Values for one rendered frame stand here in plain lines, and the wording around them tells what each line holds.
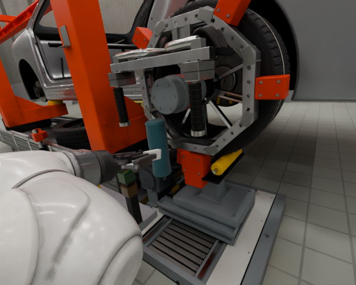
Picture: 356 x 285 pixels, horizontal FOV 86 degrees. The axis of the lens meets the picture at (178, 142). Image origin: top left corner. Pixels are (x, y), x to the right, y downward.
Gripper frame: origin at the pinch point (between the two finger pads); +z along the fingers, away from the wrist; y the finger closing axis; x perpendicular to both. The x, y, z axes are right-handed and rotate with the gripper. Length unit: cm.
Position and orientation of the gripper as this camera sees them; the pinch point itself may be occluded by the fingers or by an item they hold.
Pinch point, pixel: (152, 155)
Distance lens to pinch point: 58.2
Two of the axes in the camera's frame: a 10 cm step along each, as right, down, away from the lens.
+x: -0.4, 9.9, 1.3
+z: 5.3, -0.9, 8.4
